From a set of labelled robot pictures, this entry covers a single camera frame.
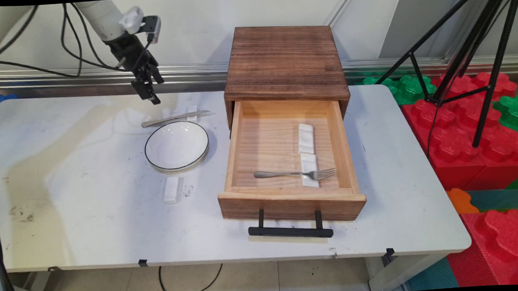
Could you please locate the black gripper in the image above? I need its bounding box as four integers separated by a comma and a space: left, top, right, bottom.
104, 31, 166, 108

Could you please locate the silver metal table knife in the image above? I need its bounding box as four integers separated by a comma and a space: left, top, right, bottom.
140, 109, 212, 128

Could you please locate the white plate with black rim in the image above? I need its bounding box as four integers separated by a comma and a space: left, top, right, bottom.
143, 119, 211, 175

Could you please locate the dark brown wooden cabinet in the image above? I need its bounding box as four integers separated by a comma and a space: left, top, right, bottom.
220, 21, 352, 131

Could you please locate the silver metal fork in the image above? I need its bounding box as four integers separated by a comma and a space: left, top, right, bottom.
254, 166, 337, 185

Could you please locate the light wooden drawer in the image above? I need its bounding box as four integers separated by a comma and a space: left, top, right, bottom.
213, 93, 368, 228

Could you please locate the green foam block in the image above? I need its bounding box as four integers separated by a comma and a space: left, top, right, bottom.
492, 95, 518, 145
361, 73, 438, 108

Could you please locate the red foam block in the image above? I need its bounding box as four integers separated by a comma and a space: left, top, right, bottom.
401, 97, 488, 194
443, 208, 518, 290
460, 121, 518, 191

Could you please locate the white table leg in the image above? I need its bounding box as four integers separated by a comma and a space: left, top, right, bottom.
365, 253, 451, 291

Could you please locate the orange foam block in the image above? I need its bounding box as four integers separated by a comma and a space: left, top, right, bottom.
446, 187, 480, 216

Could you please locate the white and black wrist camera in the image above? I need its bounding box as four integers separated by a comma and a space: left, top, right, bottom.
118, 4, 163, 47

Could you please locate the aluminium wall rail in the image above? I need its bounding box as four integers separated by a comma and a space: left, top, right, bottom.
0, 43, 518, 101

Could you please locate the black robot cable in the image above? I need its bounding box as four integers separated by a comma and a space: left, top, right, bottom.
0, 0, 126, 82

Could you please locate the black floor cable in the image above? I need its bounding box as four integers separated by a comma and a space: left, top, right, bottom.
158, 263, 225, 291

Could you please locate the black metal drawer handle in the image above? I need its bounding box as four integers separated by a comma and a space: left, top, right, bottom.
247, 205, 334, 243

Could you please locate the black camera tripod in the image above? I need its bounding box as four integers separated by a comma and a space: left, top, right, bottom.
370, 0, 518, 153

